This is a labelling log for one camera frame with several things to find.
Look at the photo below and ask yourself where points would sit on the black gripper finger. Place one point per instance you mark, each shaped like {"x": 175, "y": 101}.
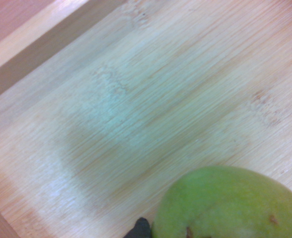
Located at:
{"x": 141, "y": 229}

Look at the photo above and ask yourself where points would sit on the green apple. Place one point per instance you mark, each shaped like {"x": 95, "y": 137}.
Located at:
{"x": 230, "y": 205}

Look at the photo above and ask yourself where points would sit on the wooden bamboo tray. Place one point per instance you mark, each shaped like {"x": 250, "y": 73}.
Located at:
{"x": 146, "y": 99}

